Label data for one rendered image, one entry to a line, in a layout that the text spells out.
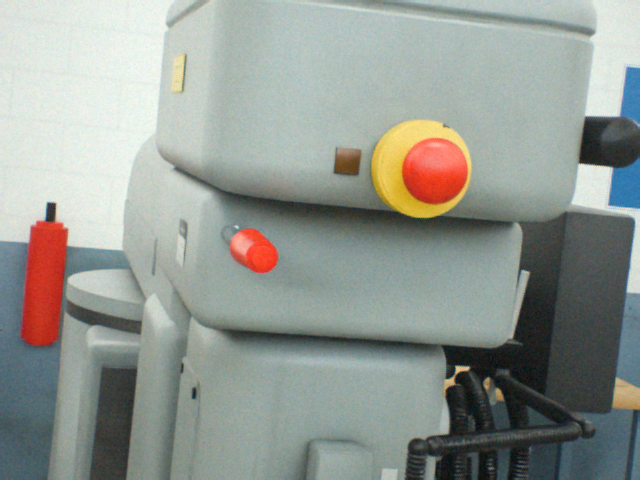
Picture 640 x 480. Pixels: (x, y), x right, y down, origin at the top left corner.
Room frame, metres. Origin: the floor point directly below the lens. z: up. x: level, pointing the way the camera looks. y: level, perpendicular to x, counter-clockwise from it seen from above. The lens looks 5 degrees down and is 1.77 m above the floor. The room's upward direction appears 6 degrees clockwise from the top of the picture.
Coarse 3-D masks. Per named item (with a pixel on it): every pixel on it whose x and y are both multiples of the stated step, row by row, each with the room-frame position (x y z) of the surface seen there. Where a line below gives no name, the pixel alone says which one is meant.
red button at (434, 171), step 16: (416, 144) 0.73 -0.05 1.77; (432, 144) 0.72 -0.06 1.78; (448, 144) 0.72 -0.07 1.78; (416, 160) 0.72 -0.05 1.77; (432, 160) 0.72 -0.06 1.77; (448, 160) 0.72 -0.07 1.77; (464, 160) 0.73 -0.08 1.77; (416, 176) 0.72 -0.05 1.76; (432, 176) 0.72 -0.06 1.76; (448, 176) 0.72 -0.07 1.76; (464, 176) 0.73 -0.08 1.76; (416, 192) 0.72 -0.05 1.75; (432, 192) 0.72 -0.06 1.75; (448, 192) 0.72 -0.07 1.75
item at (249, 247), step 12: (228, 228) 0.82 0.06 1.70; (228, 240) 0.80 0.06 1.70; (240, 240) 0.73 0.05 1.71; (252, 240) 0.71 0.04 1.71; (264, 240) 0.71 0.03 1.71; (240, 252) 0.72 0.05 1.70; (252, 252) 0.70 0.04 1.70; (264, 252) 0.70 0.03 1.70; (276, 252) 0.71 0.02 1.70; (240, 264) 0.75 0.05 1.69; (252, 264) 0.70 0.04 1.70; (264, 264) 0.70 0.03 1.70
